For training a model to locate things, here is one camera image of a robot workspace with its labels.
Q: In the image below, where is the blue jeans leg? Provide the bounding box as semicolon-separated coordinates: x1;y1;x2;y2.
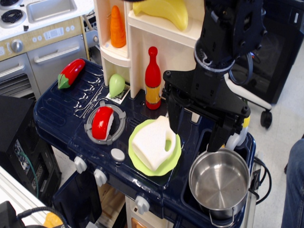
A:
281;139;304;228

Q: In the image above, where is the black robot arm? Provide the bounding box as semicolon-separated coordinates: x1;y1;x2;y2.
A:
162;0;267;152

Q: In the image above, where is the stainless steel pot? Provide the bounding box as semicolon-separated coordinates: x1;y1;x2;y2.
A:
188;148;250;228

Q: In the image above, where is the grey left stove knob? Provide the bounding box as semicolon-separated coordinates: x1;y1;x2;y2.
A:
74;156;87;174

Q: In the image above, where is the red toy ketchup bottle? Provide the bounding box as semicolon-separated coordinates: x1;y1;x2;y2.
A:
145;47;162;110

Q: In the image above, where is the grey middle stove knob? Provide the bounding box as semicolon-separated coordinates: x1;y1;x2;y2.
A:
94;169;107;187

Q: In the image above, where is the green cable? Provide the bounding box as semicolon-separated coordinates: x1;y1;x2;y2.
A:
19;152;39;199

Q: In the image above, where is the light green plastic plate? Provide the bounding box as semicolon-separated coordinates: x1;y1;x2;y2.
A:
128;119;181;176

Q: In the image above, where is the red toy eggplant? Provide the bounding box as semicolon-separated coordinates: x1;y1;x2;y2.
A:
57;58;86;89

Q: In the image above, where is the grey stove knob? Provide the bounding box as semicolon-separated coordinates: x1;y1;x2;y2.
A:
74;156;87;174
94;169;107;187
135;195;150;215

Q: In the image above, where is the black computer case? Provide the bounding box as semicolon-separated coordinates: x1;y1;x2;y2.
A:
0;95;61;206

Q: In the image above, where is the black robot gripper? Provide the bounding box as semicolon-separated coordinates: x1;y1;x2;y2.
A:
163;57;250;152

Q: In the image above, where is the green toy pear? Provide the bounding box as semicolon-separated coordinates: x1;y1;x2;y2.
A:
109;74;125;97

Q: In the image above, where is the black cable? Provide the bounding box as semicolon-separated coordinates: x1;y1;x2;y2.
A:
248;157;273;205
16;206;69;228

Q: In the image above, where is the black cable right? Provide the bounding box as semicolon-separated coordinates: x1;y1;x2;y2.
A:
248;157;273;205

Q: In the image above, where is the red and white toy sushi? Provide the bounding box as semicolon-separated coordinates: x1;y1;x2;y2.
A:
92;106;114;141

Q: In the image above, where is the orange toy carrot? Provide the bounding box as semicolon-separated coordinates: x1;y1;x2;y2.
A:
110;5;126;48

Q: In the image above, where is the white yellow toy faucet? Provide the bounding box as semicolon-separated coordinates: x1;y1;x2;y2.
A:
226;116;250;150

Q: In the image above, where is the grey right stove knob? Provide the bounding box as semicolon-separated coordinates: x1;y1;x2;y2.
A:
135;195;150;215

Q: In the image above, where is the white toy detergent jug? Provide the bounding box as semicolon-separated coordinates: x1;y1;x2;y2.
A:
131;116;176;171

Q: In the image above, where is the black office chair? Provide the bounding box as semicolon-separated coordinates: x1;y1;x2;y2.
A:
225;0;304;128

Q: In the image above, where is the grey toy stove burner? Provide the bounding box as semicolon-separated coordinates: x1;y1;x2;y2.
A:
84;101;126;145

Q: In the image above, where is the wooden grey toy kitchen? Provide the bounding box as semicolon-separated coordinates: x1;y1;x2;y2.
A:
0;0;94;99

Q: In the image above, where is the cream toy kitchen shelf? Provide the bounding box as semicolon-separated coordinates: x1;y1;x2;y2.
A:
94;0;204;98

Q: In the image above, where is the black cable bottom left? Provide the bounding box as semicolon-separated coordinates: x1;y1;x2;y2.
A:
16;206;69;228

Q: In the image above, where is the dark blue toy kitchen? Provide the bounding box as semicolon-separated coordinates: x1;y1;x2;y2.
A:
33;57;257;228

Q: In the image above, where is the grey round button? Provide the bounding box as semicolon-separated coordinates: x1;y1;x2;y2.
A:
111;148;125;162

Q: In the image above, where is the yellow toy banana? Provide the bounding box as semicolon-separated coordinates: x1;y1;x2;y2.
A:
133;0;189;31

